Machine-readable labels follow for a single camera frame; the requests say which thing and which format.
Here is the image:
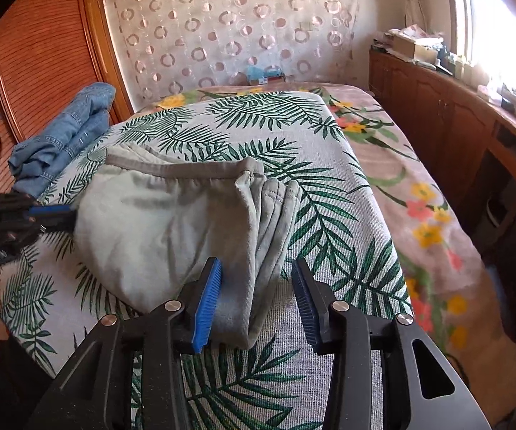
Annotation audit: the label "blue box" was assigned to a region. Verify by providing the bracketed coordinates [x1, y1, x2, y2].
[244, 64, 286, 85]

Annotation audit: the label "grey pants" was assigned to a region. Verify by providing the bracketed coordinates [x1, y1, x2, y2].
[72, 144, 304, 350]

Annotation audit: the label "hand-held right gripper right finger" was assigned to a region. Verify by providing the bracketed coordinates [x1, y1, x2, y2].
[291, 257, 492, 430]

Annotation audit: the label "floral blanket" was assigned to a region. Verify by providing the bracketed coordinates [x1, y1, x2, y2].
[148, 81, 488, 357]

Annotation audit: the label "wooden slatted wardrobe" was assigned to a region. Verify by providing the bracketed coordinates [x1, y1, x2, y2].
[0, 0, 134, 200]

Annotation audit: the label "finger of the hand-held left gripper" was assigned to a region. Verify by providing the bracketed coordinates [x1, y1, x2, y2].
[25, 214, 78, 236]
[27, 204, 73, 217]

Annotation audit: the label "long wooden cabinet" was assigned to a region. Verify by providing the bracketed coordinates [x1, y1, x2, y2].
[368, 47, 516, 256]

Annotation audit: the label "blue jeans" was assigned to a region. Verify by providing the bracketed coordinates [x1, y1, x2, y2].
[8, 81, 118, 199]

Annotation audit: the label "leaf print bed mat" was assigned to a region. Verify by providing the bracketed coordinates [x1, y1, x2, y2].
[0, 90, 414, 430]

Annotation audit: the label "window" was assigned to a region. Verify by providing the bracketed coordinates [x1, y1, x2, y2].
[446, 0, 516, 115]

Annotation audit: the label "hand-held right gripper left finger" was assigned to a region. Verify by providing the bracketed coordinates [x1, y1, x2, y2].
[29, 257, 224, 430]

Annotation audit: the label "cardboard box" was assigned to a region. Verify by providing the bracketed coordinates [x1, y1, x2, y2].
[392, 33, 443, 62]

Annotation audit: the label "circle pattern wall cloth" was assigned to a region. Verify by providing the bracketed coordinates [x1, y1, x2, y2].
[102, 0, 363, 109]

